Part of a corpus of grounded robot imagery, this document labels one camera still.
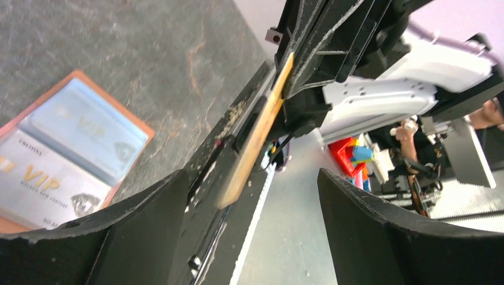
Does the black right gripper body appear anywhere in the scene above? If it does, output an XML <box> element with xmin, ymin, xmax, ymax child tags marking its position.
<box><xmin>335</xmin><ymin>1</ymin><xmax>412</xmax><ymax>83</ymax></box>

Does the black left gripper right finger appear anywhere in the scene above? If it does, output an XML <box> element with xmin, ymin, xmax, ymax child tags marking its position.
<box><xmin>317</xmin><ymin>168</ymin><xmax>503</xmax><ymax>284</ymax></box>

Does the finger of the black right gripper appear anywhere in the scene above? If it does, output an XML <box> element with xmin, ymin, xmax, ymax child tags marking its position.
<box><xmin>267</xmin><ymin>1</ymin><xmax>327</xmax><ymax>71</ymax></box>
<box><xmin>283</xmin><ymin>1</ymin><xmax>374</xmax><ymax>99</ymax></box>

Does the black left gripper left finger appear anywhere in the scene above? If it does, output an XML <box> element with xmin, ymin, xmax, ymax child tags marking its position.
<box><xmin>1</xmin><ymin>169</ymin><xmax>190</xmax><ymax>284</ymax></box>

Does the gold credit card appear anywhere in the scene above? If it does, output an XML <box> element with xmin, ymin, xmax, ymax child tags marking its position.
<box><xmin>216</xmin><ymin>52</ymin><xmax>294</xmax><ymax>210</ymax></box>

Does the orange leather card holder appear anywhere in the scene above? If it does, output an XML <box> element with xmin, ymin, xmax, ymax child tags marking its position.
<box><xmin>0</xmin><ymin>69</ymin><xmax>155</xmax><ymax>235</ymax></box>

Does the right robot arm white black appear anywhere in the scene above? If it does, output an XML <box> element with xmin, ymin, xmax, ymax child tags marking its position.
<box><xmin>266</xmin><ymin>1</ymin><xmax>503</xmax><ymax>142</ymax></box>

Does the silver VIP card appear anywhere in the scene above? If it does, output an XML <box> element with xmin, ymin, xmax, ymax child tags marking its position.
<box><xmin>1</xmin><ymin>129</ymin><xmax>111</xmax><ymax>229</ymax></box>

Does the blue VIP card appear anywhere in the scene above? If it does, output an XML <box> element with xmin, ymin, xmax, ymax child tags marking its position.
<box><xmin>19</xmin><ymin>78</ymin><xmax>148</xmax><ymax>186</ymax></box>

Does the person in background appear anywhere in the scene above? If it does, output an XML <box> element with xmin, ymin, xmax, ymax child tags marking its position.
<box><xmin>366</xmin><ymin>96</ymin><xmax>504</xmax><ymax>217</ymax></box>

